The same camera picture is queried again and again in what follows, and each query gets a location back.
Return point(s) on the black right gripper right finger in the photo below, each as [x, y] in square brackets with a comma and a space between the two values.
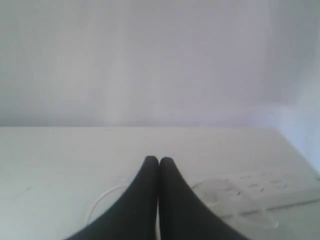
[182, 215]

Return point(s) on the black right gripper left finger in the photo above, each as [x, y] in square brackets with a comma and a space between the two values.
[133, 216]

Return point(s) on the white plug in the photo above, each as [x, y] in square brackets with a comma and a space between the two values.
[216, 191]

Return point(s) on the white power strip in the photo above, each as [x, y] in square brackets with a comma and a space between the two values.
[268, 191]

